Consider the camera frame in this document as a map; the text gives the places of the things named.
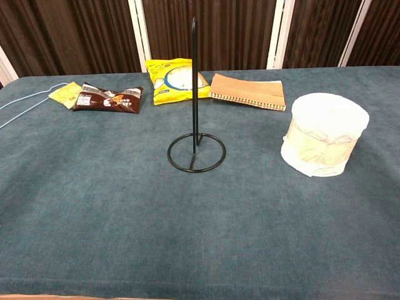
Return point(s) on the white partition frame post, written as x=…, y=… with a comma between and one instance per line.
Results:
x=6, y=67
x=139, y=37
x=280, y=34
x=356, y=34

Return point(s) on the teal table cloth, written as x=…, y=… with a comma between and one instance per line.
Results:
x=125, y=218

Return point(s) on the brown spiral notebook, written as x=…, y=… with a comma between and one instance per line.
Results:
x=243, y=87

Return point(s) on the small yellow-green packet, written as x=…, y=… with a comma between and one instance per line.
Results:
x=64, y=93

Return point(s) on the dark brown snack wrapper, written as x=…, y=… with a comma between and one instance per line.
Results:
x=106, y=101

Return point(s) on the yellow snack bag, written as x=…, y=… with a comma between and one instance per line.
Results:
x=175, y=78

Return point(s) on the white paper towel roll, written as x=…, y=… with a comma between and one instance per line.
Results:
x=325, y=125

